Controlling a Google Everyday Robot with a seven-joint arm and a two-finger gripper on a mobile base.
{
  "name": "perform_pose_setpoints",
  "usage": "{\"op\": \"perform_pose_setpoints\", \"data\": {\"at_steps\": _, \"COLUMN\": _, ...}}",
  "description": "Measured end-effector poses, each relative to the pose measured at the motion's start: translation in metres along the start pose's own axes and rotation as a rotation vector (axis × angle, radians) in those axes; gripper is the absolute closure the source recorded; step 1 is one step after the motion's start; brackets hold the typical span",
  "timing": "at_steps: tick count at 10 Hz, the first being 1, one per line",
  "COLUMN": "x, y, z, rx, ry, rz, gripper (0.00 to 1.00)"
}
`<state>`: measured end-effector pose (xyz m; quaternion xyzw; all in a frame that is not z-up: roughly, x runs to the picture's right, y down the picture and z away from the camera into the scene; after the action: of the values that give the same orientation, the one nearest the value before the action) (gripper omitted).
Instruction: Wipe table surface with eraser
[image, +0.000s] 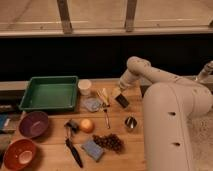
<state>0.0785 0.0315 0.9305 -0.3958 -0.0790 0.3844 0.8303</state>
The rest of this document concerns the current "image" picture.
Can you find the black eraser block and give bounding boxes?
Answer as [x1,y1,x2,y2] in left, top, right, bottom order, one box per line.
[115,94,129,108]

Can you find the small black toy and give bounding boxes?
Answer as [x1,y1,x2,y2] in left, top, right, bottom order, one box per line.
[65,120,79,133]

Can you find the metal spoon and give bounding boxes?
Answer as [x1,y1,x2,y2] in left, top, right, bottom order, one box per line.
[103,107,110,129]

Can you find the white paper cup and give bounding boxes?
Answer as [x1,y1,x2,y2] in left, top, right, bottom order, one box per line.
[78,79,92,96]

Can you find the green plastic tray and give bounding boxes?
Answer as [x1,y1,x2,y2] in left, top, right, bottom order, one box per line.
[19,76,78,111]

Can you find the black handled knife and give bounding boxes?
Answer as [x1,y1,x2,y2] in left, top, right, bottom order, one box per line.
[65,138,83,168]

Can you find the orange fruit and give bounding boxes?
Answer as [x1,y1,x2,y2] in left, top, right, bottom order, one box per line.
[80,119,95,133]

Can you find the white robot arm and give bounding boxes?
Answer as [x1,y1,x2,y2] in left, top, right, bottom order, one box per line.
[112,56,213,171]

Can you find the small metal cup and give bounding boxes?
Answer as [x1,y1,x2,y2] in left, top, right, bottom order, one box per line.
[125,116,137,132]

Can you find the yellow banana toy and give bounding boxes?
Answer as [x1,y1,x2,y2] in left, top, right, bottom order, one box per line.
[97,88,110,107]

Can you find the purple bowl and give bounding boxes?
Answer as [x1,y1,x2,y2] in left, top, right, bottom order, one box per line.
[19,111,49,138]

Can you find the blue sponge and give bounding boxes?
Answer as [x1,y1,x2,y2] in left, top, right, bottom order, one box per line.
[82,140,104,162]

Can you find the red bowl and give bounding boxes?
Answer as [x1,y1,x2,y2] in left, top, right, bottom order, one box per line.
[3,139,37,171]

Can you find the bunch of dark grapes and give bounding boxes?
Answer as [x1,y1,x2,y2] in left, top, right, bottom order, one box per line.
[93,134,124,153]

